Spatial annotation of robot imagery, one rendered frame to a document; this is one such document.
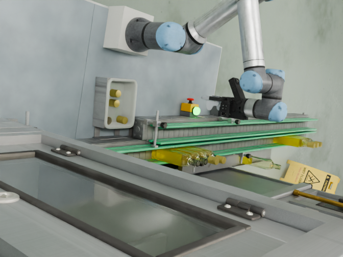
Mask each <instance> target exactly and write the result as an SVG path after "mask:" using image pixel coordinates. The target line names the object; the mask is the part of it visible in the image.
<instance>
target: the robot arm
mask: <svg viewBox="0 0 343 257"><path fill-rule="evenodd" d="M263 1H265V2H270V1H273V0H222V1H220V2H219V3H218V4H217V5H215V6H214V7H213V8H211V9H210V10H209V11H207V12H206V13H205V14H203V15H202V16H201V17H200V18H198V19H197V20H190V21H189V22H187V23H186V24H184V25H183V26H181V25H180V24H178V23H175V22H151V21H149V20H147V19H145V18H142V17H135V18H133V19H131V20H130V21H129V23H128V24H127V27H126V31H125V39H126V43H127V45H128V47H129V48H130V49H131V50H132V51H134V52H144V51H147V50H149V49H155V50H165V51H169V52H175V53H181V54H185V55H194V54H197V53H199V52H200V51H201V50H202V49H203V45H204V44H205V42H206V41H207V37H208V36H209V35H211V34H212V33H214V32H215V31H216V30H218V29H219V28H220V27H222V26H223V25H225V24H226V23H227V22H229V21H230V20H231V19H233V18H234V17H236V16H237V15H238V20H239V30H240V40H241V50H242V60H243V69H244V73H243V74H242V75H241V77H240V80H239V79H238V78H231V79H229V80H228V81H229V84H230V87H231V89H232V92H233V95H234V97H225V96H214V95H213V96H208V95H204V96H202V97H201V98H202V99H205V100H206V107H207V110H211V109H212V108H213V106H216V108H217V110H219V111H218V116H219V117H226V118H234V119H240V120H248V118H249V117H250V118H257V119H262V120H268V121H275V122H281V121H283V120H284V119H285V117H286V115H287V105H286V104H285V103H283V102H282V94H283V87H284V82H285V71H284V70H279V69H265V62H264V52H263V42H262V32H261V22H260V13H259V4H261V3H262V2H263ZM243 90H244V91H245V92H248V93H261V94H262V99H254V98H245V95H244V92H243ZM221 113H222V115H224V116H221Z"/></svg>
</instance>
